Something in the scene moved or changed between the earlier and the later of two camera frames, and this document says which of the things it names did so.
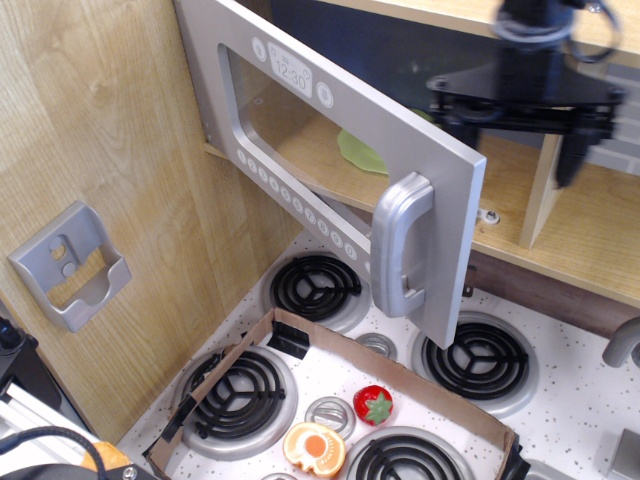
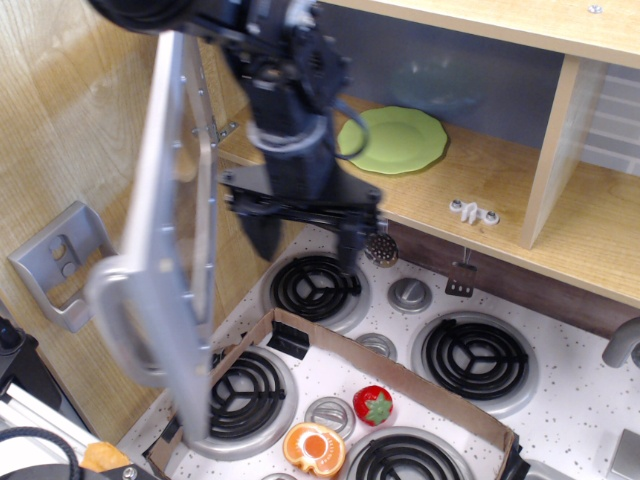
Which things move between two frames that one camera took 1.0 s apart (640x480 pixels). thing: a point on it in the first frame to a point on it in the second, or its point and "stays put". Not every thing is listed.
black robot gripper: [529, 86] to [301, 179]
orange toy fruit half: [316, 447] stays put
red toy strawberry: [372, 404] stays put
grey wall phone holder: [72, 266] stays put
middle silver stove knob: [380, 344] stays put
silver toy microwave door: [348, 156] to [152, 306]
